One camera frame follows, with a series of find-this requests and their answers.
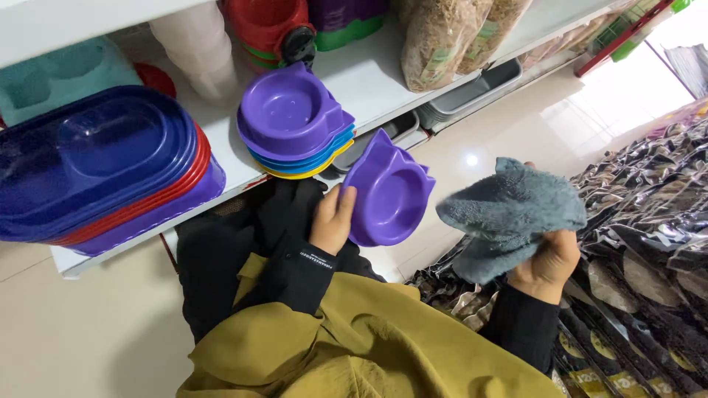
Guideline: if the large clear bag of bedding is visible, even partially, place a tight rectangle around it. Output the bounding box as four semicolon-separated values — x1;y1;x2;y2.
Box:
398;0;494;94

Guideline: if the stack of grey litter trays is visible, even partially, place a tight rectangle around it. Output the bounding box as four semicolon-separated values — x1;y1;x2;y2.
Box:
415;57;524;131

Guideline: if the red pet water dispenser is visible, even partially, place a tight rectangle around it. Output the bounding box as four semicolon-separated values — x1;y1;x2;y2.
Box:
223;0;317;76

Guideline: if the person's olive green garment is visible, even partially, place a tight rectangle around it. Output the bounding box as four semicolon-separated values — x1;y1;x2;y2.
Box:
176;252;566;398

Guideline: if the narrow clear bag of bedding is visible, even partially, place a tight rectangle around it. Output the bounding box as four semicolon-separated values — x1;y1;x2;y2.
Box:
457;0;535;76

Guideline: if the heap of black foil bags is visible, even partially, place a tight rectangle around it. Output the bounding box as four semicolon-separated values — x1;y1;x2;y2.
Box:
405;97;708;398

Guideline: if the person's right hand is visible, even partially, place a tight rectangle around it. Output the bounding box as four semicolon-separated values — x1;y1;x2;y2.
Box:
506;161;582;306

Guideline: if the teal plastic double feeder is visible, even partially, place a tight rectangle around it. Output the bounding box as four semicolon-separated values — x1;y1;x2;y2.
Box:
0;35;144;128

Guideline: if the grey fluffy cleaning cloth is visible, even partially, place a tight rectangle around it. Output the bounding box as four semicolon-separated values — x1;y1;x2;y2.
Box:
435;157;588;286

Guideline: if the red metal rack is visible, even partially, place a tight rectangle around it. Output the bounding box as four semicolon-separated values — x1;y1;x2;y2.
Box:
574;0;679;78

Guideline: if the stack of white plastic containers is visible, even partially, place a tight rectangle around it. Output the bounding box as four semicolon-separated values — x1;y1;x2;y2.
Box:
147;0;240;104

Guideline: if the person's left hand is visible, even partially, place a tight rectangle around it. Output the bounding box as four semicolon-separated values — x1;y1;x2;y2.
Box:
308;185;358;256

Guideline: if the white shelf unit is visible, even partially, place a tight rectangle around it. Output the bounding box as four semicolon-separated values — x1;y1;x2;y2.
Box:
0;0;642;280

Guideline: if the grey plastic litter tray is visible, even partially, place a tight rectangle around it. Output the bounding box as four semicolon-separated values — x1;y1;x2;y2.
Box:
331;110;421;174

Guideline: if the purple cat-eared pet dish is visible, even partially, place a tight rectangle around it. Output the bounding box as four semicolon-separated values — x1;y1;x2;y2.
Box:
339;128;437;248

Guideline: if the stack of colourful cat bowls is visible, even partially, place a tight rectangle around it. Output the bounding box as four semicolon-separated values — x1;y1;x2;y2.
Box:
237;61;356;180

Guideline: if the stack of oval double feeders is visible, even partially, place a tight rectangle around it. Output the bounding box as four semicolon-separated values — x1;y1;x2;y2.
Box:
0;85;228;258

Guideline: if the purple and green bowl stack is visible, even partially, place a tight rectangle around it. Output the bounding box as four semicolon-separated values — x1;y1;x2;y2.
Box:
307;0;388;53

